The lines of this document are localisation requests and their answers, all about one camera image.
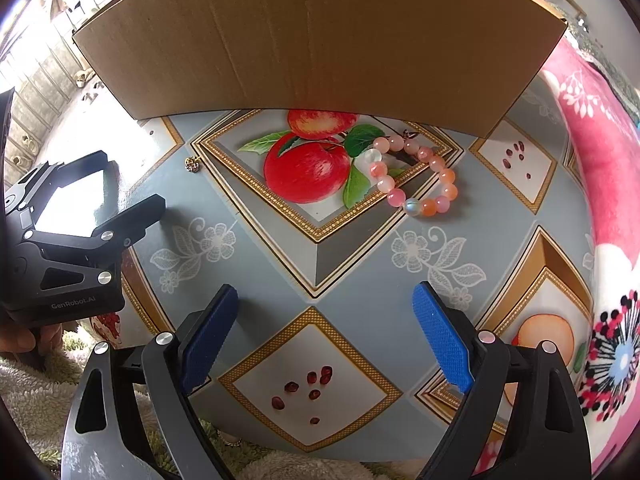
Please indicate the grey patterned cushion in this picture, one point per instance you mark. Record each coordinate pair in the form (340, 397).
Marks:
(615, 75)

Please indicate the beige shoe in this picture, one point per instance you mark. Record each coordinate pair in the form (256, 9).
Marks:
(83, 78)
(91, 97)

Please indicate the pink floral blanket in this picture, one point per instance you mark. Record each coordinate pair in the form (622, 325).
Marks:
(600, 185)

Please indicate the person's left forearm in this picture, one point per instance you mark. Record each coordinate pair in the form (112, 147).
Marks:
(30, 400)

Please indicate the person's left hand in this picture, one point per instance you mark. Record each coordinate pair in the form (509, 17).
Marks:
(17, 340)

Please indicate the small gold flower charm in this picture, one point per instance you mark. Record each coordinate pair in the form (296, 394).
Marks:
(191, 164)

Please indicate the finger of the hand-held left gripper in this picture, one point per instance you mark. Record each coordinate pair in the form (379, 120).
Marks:
(30, 185)
(130, 220)

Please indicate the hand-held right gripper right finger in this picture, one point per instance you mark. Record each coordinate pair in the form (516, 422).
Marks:
(442, 340)

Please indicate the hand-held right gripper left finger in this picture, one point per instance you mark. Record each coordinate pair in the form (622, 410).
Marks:
(210, 340)

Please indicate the brown cardboard box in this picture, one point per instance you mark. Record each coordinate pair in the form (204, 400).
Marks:
(300, 35)

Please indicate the white window railing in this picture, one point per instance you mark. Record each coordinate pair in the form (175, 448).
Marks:
(45, 75)

